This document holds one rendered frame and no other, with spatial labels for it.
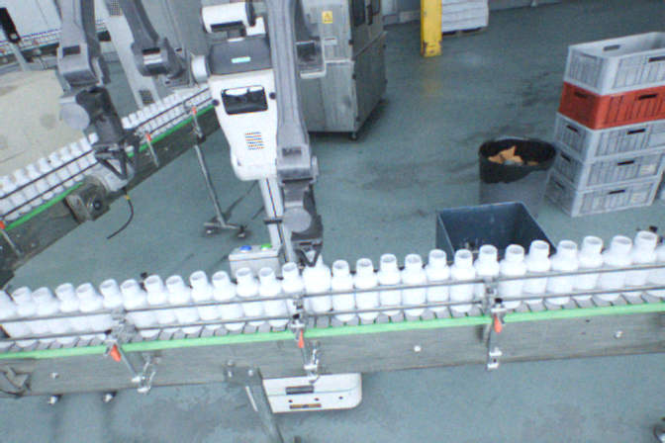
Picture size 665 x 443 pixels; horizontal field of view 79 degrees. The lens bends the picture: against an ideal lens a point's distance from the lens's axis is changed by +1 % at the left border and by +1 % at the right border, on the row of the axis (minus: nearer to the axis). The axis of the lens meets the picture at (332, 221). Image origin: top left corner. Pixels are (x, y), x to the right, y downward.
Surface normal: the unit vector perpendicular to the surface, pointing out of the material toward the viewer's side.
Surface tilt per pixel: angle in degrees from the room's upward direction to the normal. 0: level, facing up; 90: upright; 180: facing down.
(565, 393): 0
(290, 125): 62
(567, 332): 90
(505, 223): 90
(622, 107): 90
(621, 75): 90
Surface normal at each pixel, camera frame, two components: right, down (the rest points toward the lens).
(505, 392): -0.12, -0.83
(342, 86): -0.32, 0.55
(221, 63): -0.01, 0.55
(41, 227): 0.94, 0.07
